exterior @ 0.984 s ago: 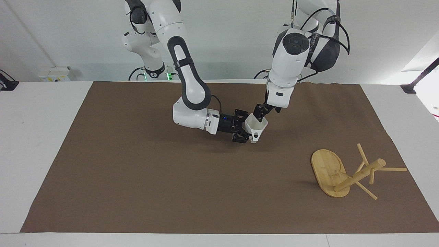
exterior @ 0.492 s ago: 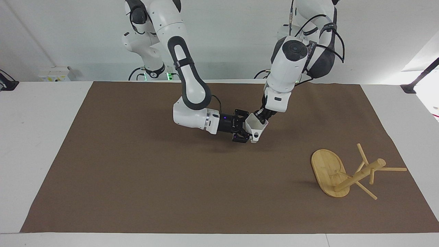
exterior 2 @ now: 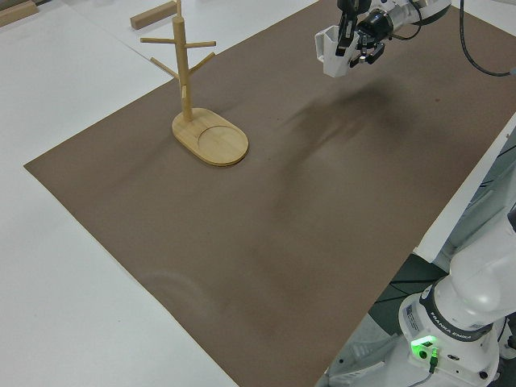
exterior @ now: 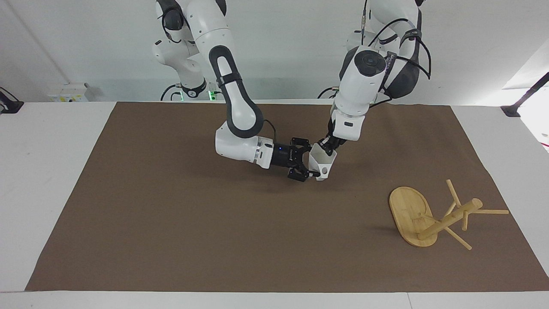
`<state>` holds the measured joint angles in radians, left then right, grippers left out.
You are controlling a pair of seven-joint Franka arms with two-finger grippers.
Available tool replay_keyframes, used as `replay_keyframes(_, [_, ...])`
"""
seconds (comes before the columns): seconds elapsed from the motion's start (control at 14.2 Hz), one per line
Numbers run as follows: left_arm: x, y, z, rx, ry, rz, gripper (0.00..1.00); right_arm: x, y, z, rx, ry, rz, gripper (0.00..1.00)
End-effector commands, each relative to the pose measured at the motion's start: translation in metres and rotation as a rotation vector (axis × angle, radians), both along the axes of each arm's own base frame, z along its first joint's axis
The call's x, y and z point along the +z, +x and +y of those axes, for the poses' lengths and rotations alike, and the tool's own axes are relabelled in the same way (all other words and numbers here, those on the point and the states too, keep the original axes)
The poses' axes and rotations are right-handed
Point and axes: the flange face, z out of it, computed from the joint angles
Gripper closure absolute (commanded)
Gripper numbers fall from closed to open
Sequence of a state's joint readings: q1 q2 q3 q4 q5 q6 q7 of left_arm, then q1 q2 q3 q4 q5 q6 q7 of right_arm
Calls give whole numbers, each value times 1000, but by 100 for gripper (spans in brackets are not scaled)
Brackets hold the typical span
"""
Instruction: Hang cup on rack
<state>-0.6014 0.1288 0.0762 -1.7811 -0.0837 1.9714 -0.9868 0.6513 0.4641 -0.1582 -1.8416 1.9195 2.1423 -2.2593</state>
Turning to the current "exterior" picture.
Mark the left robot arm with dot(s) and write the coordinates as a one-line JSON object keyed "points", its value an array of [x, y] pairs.
{"points": [[364, 81]]}

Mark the black stand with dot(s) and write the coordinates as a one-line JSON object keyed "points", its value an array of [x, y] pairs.
{"points": [[521, 101], [9, 104]]}

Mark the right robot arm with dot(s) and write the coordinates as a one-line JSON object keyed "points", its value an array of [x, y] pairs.
{"points": [[231, 86]]}

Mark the white cup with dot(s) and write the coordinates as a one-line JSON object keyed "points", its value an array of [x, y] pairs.
{"points": [[322, 165]]}

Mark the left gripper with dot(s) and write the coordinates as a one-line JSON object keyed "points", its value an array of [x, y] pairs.
{"points": [[334, 139]]}

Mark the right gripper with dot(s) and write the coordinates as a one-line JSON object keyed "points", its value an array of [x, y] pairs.
{"points": [[283, 156]]}

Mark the wooden cup rack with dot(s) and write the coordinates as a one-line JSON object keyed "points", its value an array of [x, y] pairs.
{"points": [[412, 221]]}

